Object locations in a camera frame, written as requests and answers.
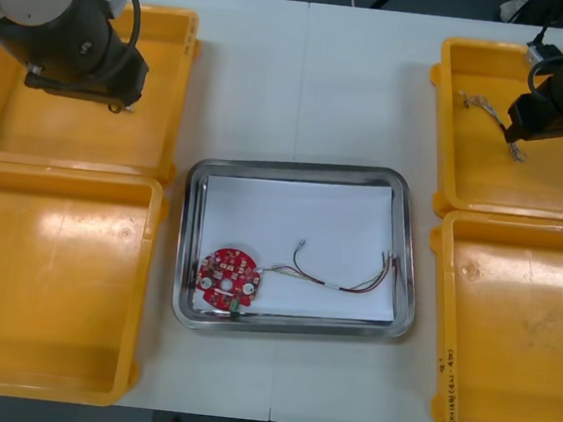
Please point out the round red circuit board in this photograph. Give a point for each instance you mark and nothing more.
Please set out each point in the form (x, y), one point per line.
(231, 266)

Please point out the steel tray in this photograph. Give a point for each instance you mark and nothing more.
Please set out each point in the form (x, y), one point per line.
(189, 242)

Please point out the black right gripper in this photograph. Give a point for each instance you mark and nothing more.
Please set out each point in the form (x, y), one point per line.
(540, 113)

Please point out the yellow-orange plastic bin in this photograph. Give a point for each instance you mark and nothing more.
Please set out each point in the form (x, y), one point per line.
(474, 175)
(70, 131)
(508, 342)
(56, 274)

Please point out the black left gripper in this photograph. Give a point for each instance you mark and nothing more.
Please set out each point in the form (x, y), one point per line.
(130, 77)

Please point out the white sheet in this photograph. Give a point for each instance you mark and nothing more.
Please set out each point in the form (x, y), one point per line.
(301, 213)

